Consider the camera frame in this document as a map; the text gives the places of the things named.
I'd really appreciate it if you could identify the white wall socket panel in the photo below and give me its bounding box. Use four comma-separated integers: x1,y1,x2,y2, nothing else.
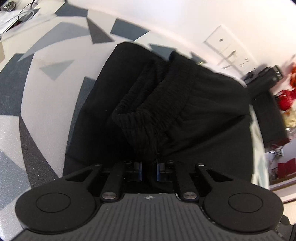
204,25,258,75

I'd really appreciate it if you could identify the black water bottle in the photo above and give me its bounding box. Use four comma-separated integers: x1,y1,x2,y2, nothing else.
245,65,283,99

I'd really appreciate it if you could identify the geometric pattern tablecloth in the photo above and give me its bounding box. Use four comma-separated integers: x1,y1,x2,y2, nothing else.
0,4,270,232

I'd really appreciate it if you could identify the red flower vase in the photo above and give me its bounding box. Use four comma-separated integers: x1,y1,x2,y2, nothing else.
275,89,295,111

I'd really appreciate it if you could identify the black hooded sweatshirt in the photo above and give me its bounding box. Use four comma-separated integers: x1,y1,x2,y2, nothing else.
63,42,253,182

